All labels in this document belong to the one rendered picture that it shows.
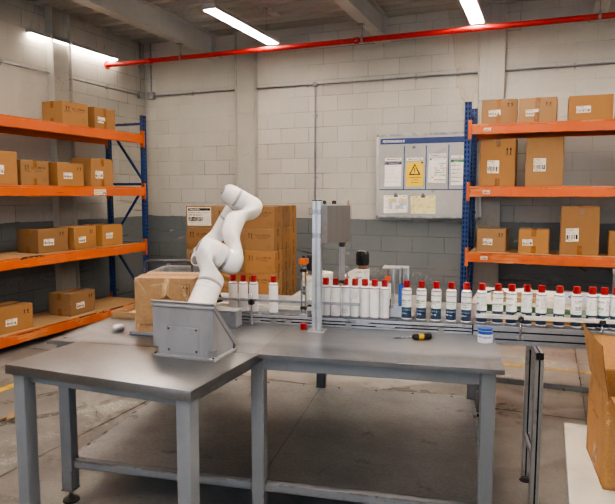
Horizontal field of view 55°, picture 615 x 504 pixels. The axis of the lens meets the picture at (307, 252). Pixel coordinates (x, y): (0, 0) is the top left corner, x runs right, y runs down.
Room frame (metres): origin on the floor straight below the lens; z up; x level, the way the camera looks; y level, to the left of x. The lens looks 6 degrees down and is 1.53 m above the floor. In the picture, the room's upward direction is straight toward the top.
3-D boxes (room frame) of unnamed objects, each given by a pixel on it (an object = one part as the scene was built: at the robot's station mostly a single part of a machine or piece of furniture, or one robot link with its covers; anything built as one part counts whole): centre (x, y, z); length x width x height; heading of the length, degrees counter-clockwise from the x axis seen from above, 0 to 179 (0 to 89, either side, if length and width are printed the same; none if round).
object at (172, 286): (3.01, 0.69, 0.99); 0.30 x 0.24 x 0.27; 86
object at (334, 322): (3.17, -0.04, 0.85); 1.65 x 0.11 x 0.05; 77
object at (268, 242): (7.12, 0.76, 0.70); 1.20 x 0.82 x 1.39; 74
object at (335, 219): (3.06, -0.13, 1.38); 0.17 x 0.10 x 0.19; 132
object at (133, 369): (2.65, 0.66, 0.81); 0.90 x 0.90 x 0.04; 68
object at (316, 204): (3.02, -0.05, 1.16); 0.04 x 0.04 x 0.67; 77
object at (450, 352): (3.30, 0.06, 0.82); 2.10 x 1.50 x 0.02; 77
